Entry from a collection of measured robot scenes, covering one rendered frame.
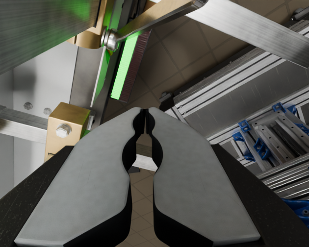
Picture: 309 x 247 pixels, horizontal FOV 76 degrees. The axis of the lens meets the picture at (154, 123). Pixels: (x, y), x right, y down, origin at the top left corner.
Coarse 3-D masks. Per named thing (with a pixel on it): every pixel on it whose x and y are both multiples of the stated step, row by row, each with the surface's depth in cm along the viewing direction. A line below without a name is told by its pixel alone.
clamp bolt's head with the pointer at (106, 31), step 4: (104, 28) 23; (108, 28) 24; (104, 32) 23; (108, 32) 23; (104, 36) 24; (104, 40) 24; (104, 44) 24; (116, 44) 24; (116, 48) 24; (112, 52) 36
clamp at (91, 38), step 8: (104, 0) 20; (112, 0) 23; (104, 8) 21; (112, 8) 25; (104, 16) 21; (96, 24) 21; (104, 24) 22; (88, 32) 22; (96, 32) 22; (72, 40) 22; (80, 40) 22; (88, 40) 22; (96, 40) 23; (88, 48) 23; (96, 48) 24
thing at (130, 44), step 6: (126, 42) 38; (132, 42) 38; (126, 48) 39; (132, 48) 39; (126, 54) 39; (126, 60) 40; (120, 66) 41; (126, 66) 41; (120, 72) 41; (126, 72) 41; (120, 78) 42; (114, 84) 43; (120, 84) 43; (114, 90) 43; (120, 90) 43; (114, 96) 44
